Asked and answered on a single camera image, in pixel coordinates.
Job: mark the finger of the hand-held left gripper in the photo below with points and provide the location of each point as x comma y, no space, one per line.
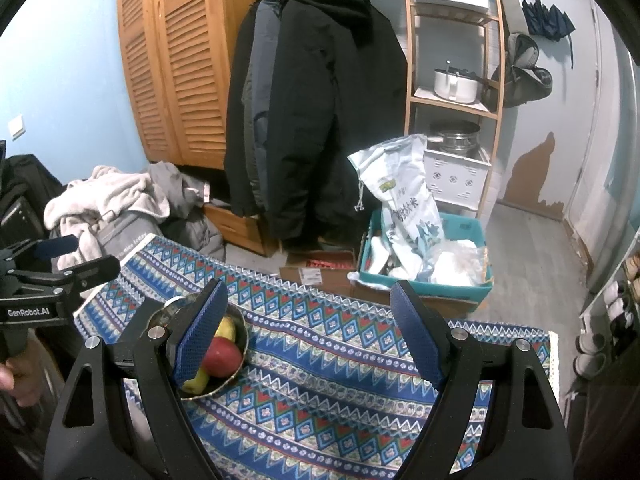
57,247
95,267

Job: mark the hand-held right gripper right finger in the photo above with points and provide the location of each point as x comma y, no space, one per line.
415,335

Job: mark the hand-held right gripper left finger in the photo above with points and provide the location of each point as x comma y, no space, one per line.
197,335

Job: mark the bright red apple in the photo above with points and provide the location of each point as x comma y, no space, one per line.
222,357

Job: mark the dark green glass plate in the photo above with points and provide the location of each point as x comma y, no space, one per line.
239,327

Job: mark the person's left hand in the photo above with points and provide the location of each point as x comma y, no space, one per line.
27,377

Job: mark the teal plastic crate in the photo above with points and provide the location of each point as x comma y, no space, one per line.
425,292

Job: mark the black bag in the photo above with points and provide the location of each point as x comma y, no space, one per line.
25,190

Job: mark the beige towel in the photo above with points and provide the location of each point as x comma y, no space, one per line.
100,195

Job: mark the clear plastic bags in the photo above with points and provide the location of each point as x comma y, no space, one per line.
460,260

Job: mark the blue patterned tablecloth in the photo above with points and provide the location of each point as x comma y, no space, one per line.
325,360

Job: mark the open cardboard box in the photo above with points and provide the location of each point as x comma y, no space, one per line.
315,277

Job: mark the wooden drawer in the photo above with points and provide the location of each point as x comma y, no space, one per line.
235,225

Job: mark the white rice bag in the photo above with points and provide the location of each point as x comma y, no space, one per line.
405,210

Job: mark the white plastic basket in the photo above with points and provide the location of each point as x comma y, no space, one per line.
455,180

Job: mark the shoe rack with shoes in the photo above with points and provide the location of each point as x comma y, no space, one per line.
590,345

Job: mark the steel steamer pot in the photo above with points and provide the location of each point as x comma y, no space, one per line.
457,140

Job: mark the dark grey jacket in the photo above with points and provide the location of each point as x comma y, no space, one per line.
250,110

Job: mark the wooden louvered wardrobe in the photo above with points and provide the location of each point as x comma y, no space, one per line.
190,60

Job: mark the black hooded coat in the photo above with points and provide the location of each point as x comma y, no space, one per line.
325,110

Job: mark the white cooking pot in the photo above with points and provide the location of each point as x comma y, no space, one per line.
452,87

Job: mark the wooden shelf rack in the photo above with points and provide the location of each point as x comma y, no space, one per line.
411,60

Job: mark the grey backpack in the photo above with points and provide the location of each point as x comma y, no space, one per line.
525,80

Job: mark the pale blue door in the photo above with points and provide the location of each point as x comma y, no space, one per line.
595,110

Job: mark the dark blue umbrella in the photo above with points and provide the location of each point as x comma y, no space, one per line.
547,20

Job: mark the white wall switch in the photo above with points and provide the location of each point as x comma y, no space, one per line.
17,128

